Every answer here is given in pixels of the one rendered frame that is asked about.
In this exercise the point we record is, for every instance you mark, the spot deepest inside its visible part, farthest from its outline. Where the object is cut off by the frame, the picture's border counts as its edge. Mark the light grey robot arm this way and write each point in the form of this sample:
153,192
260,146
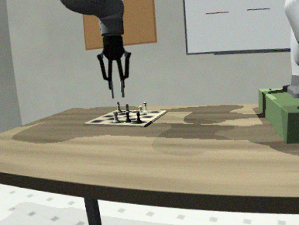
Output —
110,14

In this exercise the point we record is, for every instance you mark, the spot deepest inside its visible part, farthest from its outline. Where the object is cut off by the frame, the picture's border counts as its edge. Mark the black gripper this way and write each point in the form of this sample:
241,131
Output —
113,50

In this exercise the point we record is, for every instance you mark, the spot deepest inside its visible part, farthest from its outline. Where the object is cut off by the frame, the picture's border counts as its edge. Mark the cream chessboard with black squares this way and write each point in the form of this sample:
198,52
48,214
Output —
107,119

